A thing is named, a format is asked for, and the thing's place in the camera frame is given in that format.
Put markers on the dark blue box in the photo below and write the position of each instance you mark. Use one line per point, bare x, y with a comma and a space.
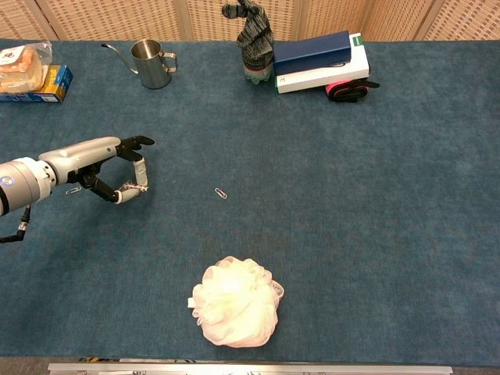
312, 54

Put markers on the grey striped knit sock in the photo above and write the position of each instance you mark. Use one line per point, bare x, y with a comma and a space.
256, 39

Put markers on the silver magnetic bead stick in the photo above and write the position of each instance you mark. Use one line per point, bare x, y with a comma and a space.
134, 189

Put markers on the white box with green label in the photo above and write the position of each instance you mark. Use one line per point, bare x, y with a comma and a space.
324, 80

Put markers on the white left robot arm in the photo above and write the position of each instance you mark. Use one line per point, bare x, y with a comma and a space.
23, 183

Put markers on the blue and yellow box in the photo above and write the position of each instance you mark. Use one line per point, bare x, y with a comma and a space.
58, 84

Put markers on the white mesh bath loofah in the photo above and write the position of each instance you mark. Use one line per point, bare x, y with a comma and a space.
234, 304

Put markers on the blue felt table cloth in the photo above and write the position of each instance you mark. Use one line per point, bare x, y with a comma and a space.
250, 234

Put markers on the steel gooseneck pouring kettle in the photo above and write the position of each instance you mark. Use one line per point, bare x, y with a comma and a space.
150, 66

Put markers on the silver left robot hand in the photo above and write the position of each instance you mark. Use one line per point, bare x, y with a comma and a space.
82, 156

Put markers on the aluminium profile rail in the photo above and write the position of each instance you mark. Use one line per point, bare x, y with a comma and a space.
250, 369

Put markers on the bagged sliced bread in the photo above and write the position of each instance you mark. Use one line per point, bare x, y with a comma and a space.
19, 72

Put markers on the woven folding screen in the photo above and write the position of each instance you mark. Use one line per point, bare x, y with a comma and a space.
117, 19

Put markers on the clear plastic bottle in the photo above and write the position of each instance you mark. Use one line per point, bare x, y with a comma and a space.
258, 77

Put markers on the paperclip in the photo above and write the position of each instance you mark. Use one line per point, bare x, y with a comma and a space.
220, 193
73, 190

